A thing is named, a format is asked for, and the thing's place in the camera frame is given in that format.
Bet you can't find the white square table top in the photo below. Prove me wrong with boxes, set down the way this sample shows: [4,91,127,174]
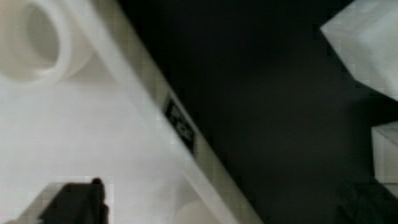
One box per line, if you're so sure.
[0,0,264,224]

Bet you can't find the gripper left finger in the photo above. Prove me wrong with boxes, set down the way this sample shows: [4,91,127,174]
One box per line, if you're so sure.
[40,178,109,224]

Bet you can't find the white U-shaped obstacle wall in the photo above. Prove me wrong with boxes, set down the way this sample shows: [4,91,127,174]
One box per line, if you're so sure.
[321,0,398,185]

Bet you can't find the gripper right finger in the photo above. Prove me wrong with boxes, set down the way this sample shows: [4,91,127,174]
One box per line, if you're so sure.
[336,182,398,224]

